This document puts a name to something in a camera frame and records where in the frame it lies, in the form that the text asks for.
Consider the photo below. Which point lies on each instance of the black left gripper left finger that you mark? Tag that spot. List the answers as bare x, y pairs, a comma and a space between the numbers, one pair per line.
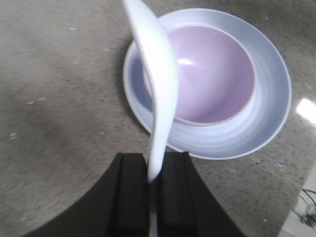
116, 206

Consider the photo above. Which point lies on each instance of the light blue plate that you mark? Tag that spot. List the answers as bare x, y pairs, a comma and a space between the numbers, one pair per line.
268, 109

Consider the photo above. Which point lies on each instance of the light blue plastic spoon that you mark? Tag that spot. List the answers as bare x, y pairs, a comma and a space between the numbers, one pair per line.
159, 62

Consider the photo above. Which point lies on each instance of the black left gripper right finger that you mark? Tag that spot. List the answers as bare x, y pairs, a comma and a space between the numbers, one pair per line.
186, 207

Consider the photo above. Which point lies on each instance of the purple plastic bowl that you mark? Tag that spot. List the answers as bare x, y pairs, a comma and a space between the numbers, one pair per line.
217, 76

